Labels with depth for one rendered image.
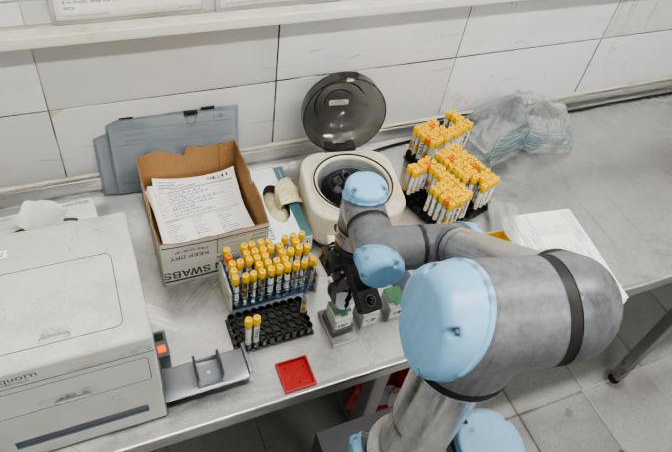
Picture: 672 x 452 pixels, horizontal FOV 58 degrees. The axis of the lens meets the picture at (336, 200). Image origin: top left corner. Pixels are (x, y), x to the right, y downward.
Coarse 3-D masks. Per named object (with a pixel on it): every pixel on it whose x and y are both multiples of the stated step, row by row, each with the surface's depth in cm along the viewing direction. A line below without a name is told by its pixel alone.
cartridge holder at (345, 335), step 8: (320, 312) 135; (320, 320) 134; (328, 320) 131; (328, 328) 131; (344, 328) 130; (352, 328) 132; (328, 336) 132; (336, 336) 131; (344, 336) 131; (352, 336) 132; (336, 344) 130
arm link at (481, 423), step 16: (480, 416) 92; (496, 416) 93; (464, 432) 90; (480, 432) 91; (496, 432) 92; (512, 432) 92; (448, 448) 90; (464, 448) 88; (480, 448) 89; (496, 448) 90; (512, 448) 91
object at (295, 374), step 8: (288, 360) 126; (296, 360) 127; (304, 360) 128; (280, 368) 126; (288, 368) 126; (296, 368) 126; (304, 368) 126; (280, 376) 124; (288, 376) 125; (296, 376) 125; (304, 376) 125; (312, 376) 125; (288, 384) 124; (296, 384) 124; (304, 384) 124; (312, 384) 124; (288, 392) 122
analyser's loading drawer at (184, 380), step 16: (224, 352) 122; (240, 352) 123; (176, 368) 119; (192, 368) 119; (208, 368) 120; (224, 368) 120; (240, 368) 120; (176, 384) 117; (192, 384) 117; (208, 384) 117; (224, 384) 118
